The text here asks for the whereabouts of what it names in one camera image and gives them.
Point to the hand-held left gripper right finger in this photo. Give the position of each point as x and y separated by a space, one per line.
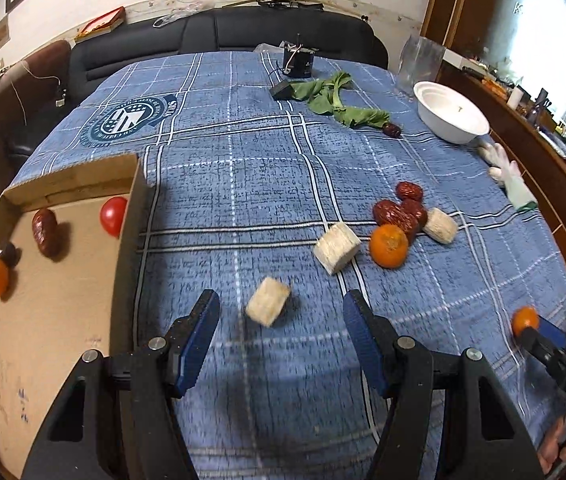
363 340

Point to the clear plastic bag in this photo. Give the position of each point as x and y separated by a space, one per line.
178 14

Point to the black leather sofa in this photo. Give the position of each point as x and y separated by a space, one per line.
263 30

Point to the cardboard tray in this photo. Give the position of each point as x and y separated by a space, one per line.
53 335

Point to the dark round fruit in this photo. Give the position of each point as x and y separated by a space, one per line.
7 253

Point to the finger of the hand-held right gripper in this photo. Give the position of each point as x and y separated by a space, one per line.
540 349
553 332

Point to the brown armchair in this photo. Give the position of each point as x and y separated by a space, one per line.
38 67

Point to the white bowl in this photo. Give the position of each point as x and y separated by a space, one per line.
450 110

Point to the wooden cabinet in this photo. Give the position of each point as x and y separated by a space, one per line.
528 160

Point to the blue plaid tablecloth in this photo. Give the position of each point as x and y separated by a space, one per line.
263 160

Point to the dark slender sticks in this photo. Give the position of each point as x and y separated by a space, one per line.
288 3

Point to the red jujube date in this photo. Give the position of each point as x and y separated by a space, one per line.
409 191
44 230
415 217
392 130
387 212

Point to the person's right hand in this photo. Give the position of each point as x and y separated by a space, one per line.
550 442

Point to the crumpled clear wrap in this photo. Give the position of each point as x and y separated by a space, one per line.
268 49

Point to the wall plaque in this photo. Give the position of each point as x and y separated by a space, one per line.
0 33

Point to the cream sugarcane block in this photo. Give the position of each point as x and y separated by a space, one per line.
268 302
440 225
337 249

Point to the clear plastic container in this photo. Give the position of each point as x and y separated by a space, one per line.
420 60

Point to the black cylinder container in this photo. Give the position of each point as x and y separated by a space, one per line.
299 62

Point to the white flat box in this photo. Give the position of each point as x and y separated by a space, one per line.
463 58

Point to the small black box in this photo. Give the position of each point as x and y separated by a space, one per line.
282 91

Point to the white bottle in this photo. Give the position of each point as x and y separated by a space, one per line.
513 97

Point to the red tomato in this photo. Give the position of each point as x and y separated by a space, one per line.
113 216

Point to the white glove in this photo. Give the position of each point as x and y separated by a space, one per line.
510 175

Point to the red gift box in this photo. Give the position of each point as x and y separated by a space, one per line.
100 24

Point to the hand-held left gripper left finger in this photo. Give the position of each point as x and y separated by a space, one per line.
198 345

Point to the green leaf vegetable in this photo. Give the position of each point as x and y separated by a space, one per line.
333 97

